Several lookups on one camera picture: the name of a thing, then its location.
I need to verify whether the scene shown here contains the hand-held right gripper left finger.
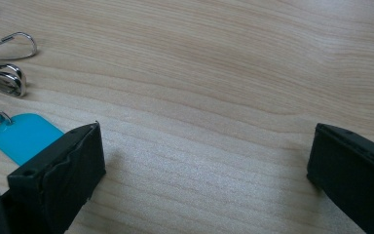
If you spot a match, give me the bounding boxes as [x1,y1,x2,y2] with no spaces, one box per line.
[0,121,107,234]

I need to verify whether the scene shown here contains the blue key tag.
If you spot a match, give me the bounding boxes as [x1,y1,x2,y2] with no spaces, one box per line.
[0,112,65,167]

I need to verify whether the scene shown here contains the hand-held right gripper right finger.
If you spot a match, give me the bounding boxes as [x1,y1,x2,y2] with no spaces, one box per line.
[306,123,374,234]

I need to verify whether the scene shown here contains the silver wire key ring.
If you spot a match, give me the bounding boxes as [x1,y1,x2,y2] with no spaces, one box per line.
[0,31,39,62]

